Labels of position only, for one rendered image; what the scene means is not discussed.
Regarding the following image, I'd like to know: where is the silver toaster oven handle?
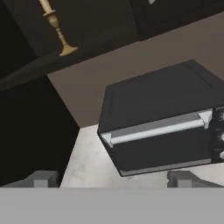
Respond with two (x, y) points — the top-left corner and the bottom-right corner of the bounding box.
(100, 108), (214, 149)

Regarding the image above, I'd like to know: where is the brass candlestick candle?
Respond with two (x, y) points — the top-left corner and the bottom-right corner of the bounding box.
(38, 0), (79, 57)

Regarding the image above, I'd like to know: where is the black toaster oven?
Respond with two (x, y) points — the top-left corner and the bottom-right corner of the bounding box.
(96, 59), (224, 178)

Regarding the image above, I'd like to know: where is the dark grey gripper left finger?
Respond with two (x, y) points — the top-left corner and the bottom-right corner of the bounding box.
(2, 171), (60, 189)

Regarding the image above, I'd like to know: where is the black tall cabinet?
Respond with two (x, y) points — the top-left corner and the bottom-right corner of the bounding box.
(0, 74), (81, 188)

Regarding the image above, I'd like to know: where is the open black cabinet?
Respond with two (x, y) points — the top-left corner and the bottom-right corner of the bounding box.
(0, 0), (140, 92)

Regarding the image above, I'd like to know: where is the black cabinet door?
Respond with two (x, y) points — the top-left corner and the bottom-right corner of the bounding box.
(129, 0), (224, 42)

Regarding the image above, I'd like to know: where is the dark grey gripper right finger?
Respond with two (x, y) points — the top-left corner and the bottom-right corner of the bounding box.
(166, 171), (224, 189)

